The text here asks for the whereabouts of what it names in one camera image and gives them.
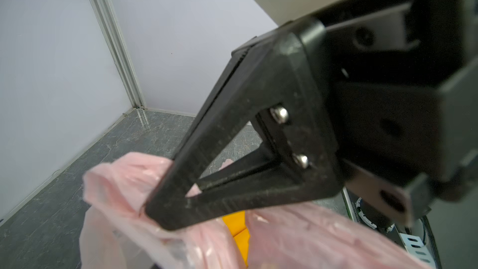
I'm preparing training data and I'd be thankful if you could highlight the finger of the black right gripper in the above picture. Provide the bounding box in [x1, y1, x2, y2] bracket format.
[144, 18, 344, 230]

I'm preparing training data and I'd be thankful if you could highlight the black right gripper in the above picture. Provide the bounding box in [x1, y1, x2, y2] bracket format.
[314, 0, 478, 225]

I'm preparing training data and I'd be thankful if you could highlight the orange banana bunch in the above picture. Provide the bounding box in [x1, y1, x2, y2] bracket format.
[222, 211, 250, 267]

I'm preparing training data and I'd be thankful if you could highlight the plain pink plastic bag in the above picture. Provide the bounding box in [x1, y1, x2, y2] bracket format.
[79, 152, 430, 269]

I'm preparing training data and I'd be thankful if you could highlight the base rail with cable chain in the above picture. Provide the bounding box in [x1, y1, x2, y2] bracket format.
[342, 189, 443, 269]

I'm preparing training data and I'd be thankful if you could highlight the aluminium frame profile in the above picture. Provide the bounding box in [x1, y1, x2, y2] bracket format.
[90, 0, 146, 109]

